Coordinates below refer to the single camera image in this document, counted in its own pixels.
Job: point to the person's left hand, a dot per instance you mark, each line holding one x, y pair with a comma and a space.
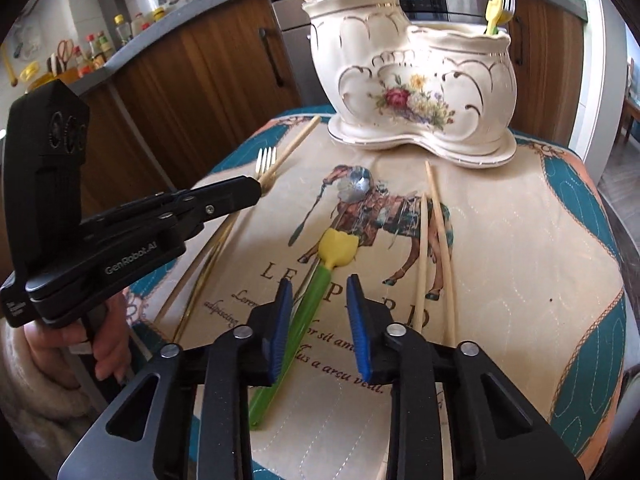
112, 340

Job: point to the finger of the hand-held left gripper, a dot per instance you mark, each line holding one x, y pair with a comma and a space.
225, 197

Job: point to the printed quilted cloth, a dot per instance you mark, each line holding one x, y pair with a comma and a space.
500, 260

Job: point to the yellow container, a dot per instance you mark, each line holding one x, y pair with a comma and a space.
35, 74

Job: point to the green cap bottle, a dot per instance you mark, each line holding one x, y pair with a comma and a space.
105, 45

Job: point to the grey kitchen counter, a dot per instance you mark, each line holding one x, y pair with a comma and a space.
175, 17

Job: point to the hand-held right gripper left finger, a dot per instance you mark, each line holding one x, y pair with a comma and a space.
277, 332

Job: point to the wooden cabinet door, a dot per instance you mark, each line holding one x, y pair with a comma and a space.
550, 70
200, 85

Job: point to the red cap sauce bottle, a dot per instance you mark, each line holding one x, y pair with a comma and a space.
92, 52

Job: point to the white ceramic holder tray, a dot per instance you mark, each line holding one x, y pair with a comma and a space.
450, 157

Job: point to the gold fork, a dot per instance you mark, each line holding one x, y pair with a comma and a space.
266, 160

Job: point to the yellow cap bottle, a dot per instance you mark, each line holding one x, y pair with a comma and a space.
121, 30

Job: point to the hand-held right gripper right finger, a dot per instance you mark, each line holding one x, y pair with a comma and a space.
360, 332

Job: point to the white floral ceramic utensil holder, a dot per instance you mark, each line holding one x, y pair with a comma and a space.
425, 60

